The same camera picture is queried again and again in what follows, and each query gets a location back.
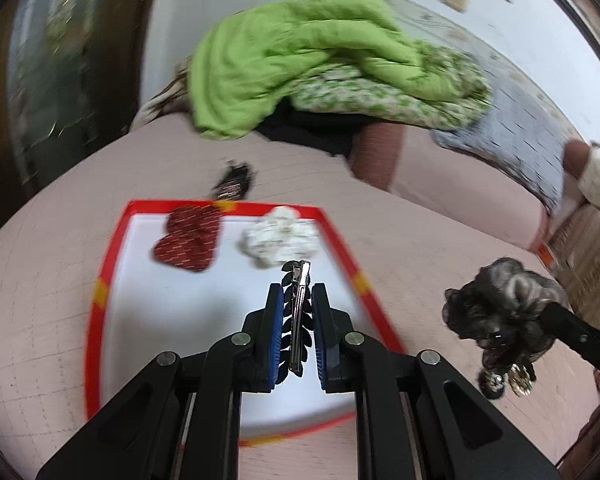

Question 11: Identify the pink bolster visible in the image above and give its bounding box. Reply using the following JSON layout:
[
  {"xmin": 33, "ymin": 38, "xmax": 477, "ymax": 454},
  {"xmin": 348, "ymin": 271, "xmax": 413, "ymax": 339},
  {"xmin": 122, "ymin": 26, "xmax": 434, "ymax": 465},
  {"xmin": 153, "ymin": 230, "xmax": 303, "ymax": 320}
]
[{"xmin": 352, "ymin": 122, "xmax": 406, "ymax": 191}]

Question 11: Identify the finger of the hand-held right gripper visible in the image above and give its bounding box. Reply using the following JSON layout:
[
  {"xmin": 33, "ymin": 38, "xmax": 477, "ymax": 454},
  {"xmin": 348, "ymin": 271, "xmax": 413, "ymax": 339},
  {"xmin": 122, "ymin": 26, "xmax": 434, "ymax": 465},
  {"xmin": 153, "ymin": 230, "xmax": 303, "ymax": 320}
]
[{"xmin": 540, "ymin": 302, "xmax": 600, "ymax": 376}]

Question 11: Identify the green blanket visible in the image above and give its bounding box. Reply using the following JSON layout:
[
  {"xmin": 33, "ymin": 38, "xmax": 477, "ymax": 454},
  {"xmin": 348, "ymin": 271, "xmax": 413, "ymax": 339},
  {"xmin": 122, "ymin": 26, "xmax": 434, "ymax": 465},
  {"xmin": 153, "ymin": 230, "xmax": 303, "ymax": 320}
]
[{"xmin": 189, "ymin": 0, "xmax": 431, "ymax": 141}]

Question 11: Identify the brown beaded hair clip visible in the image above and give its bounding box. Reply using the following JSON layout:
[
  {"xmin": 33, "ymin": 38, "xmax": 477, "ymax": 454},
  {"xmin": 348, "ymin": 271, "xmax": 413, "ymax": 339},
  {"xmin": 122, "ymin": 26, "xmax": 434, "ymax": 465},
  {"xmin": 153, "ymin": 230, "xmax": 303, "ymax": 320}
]
[{"xmin": 209, "ymin": 159, "xmax": 255, "ymax": 202}]

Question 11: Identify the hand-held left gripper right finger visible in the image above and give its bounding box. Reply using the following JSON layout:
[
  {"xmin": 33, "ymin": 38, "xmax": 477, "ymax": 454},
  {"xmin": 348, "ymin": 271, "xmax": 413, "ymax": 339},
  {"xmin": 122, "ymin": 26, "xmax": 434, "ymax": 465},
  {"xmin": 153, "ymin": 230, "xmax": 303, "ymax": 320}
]
[{"xmin": 311, "ymin": 282, "xmax": 561, "ymax": 480}]

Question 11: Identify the cardboard box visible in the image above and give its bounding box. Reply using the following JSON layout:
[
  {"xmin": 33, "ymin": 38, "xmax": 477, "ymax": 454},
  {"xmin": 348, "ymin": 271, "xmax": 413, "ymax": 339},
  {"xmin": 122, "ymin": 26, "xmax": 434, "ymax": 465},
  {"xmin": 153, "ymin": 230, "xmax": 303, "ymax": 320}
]
[{"xmin": 540, "ymin": 205, "xmax": 600, "ymax": 311}]

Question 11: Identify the grey organza hair flower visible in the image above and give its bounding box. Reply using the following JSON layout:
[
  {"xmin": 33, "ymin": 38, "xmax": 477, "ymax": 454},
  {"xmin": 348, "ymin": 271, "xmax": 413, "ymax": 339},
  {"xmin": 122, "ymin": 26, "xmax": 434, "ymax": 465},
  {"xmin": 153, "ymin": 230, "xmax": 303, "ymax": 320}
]
[{"xmin": 442, "ymin": 257, "xmax": 571, "ymax": 401}]

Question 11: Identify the green patterned quilt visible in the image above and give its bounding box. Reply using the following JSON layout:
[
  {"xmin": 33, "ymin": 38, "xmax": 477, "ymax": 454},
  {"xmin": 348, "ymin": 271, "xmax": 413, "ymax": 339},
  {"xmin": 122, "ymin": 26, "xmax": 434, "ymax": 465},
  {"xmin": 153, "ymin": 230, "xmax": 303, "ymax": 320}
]
[{"xmin": 290, "ymin": 42, "xmax": 493, "ymax": 128}]

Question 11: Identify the grey quilt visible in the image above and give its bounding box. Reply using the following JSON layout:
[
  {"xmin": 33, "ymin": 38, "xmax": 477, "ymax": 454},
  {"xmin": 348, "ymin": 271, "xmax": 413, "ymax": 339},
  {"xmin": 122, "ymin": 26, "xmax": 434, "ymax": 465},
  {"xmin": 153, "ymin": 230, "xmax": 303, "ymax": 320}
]
[{"xmin": 427, "ymin": 80, "xmax": 588, "ymax": 216}]

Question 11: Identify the black cloth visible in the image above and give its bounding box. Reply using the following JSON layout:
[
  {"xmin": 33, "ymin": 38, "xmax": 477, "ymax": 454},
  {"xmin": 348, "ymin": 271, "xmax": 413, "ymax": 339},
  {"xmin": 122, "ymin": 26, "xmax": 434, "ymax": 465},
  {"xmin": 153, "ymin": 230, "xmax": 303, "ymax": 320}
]
[{"xmin": 255, "ymin": 105, "xmax": 376, "ymax": 158}]

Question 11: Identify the red tray box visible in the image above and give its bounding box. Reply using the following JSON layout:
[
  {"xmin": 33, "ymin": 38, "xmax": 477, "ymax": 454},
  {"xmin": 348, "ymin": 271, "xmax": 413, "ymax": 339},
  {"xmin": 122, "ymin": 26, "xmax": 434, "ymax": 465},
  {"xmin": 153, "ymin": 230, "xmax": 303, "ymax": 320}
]
[{"xmin": 84, "ymin": 200, "xmax": 406, "ymax": 448}]

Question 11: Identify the white bow hair clip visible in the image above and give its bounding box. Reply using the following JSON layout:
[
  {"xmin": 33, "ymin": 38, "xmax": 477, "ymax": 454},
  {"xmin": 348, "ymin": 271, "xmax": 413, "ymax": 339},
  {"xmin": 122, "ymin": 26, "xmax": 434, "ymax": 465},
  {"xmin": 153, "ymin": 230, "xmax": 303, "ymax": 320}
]
[{"xmin": 237, "ymin": 206, "xmax": 321, "ymax": 268}]

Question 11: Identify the pink quilted bed cover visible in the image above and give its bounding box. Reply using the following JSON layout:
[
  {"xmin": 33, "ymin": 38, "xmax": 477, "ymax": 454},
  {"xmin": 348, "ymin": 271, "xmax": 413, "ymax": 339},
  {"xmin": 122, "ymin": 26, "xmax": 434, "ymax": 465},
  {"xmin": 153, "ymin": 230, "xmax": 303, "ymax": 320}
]
[{"xmin": 0, "ymin": 120, "xmax": 600, "ymax": 480}]

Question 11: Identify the wooden glass panel door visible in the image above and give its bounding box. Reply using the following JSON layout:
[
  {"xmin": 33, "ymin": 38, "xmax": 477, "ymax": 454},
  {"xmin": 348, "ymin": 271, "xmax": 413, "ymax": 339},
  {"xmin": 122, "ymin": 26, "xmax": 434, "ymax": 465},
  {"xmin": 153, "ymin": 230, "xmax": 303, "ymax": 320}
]
[{"xmin": 0, "ymin": 0, "xmax": 153, "ymax": 181}]

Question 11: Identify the purple beaded hair clip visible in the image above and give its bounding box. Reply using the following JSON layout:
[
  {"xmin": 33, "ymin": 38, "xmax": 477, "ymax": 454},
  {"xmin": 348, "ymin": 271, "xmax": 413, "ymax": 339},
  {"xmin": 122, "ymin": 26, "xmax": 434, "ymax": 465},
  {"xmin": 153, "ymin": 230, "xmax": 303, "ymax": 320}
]
[{"xmin": 280, "ymin": 260, "xmax": 315, "ymax": 386}]

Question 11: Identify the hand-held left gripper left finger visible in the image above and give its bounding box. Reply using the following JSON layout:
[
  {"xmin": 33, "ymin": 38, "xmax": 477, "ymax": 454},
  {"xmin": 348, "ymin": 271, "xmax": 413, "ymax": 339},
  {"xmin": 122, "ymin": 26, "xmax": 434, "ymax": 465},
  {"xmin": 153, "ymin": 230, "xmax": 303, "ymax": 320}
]
[{"xmin": 36, "ymin": 282, "xmax": 286, "ymax": 480}]

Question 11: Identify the brown patterned cloth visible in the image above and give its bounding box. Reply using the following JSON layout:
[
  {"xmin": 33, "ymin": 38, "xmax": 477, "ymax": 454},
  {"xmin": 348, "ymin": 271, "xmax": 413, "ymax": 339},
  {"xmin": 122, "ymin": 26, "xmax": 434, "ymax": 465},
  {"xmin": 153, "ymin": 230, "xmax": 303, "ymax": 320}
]
[{"xmin": 132, "ymin": 57, "xmax": 196, "ymax": 131}]

